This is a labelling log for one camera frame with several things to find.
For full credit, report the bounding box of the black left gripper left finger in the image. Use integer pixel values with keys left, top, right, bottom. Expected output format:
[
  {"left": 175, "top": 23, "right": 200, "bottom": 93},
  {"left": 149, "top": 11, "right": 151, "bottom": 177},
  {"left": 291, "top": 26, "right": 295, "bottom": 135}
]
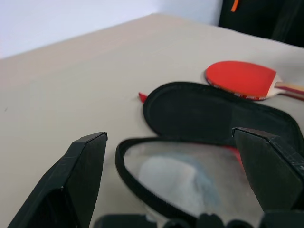
[{"left": 7, "top": 131, "right": 108, "bottom": 228}]

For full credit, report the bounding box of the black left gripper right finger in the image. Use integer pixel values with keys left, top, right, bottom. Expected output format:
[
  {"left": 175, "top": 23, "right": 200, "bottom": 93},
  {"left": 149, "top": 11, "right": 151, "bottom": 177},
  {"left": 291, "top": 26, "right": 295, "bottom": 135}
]
[{"left": 231, "top": 127, "right": 304, "bottom": 212}]

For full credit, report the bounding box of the white blue wrapper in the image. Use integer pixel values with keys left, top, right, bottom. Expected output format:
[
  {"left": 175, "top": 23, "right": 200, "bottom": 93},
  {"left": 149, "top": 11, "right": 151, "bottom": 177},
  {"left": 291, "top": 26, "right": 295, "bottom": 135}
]
[{"left": 137, "top": 154, "right": 221, "bottom": 214}]

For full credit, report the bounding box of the red black mesh pouch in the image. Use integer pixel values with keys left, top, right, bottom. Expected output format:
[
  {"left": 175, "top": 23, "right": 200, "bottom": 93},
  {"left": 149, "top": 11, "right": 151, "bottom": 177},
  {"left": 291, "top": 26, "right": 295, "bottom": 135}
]
[{"left": 115, "top": 82, "right": 304, "bottom": 219}]

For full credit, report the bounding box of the red table tennis paddle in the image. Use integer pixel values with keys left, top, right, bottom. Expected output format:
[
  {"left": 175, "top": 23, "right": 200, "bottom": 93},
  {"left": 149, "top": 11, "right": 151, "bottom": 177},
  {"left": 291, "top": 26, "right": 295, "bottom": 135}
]
[{"left": 204, "top": 60, "right": 304, "bottom": 101}]

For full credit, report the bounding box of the black bag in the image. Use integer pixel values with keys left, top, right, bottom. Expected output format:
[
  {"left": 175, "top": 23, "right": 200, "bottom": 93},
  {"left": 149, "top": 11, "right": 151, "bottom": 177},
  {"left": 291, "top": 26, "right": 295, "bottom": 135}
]
[{"left": 218, "top": 0, "right": 304, "bottom": 49}]

